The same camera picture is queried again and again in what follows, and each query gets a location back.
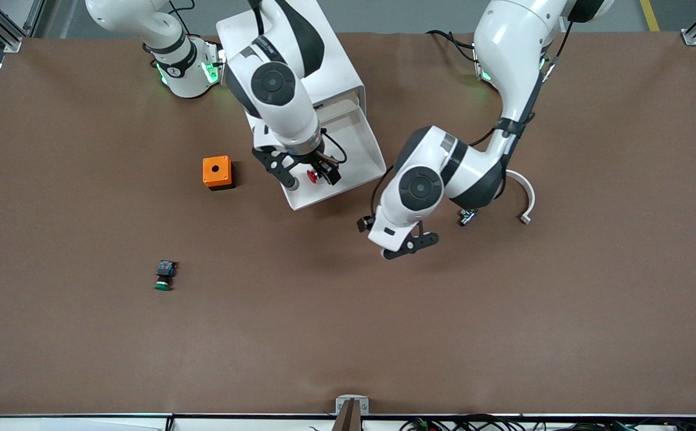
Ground green push button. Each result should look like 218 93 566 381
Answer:
154 259 178 292

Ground orange box with hole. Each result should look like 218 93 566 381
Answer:
202 156 235 191

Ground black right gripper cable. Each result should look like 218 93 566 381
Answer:
322 128 348 165

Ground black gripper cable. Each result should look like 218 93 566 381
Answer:
322 128 348 165
370 165 396 219

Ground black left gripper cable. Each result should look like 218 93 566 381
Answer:
370 165 396 219

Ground white half-ring pipe clamp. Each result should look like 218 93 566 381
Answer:
505 169 536 225

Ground grey metal bracket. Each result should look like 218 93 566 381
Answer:
335 394 370 415

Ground black left arm base cable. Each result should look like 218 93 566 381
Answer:
425 29 481 63

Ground black arm base cable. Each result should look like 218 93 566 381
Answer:
168 0 197 38
425 29 481 63

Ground black right arm base cable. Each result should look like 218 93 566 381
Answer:
168 0 197 38

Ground brown post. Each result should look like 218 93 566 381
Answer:
332 399 363 431

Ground tangled black cables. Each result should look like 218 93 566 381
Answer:
399 413 696 431

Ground white table edge rail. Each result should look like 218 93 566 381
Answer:
0 413 696 431

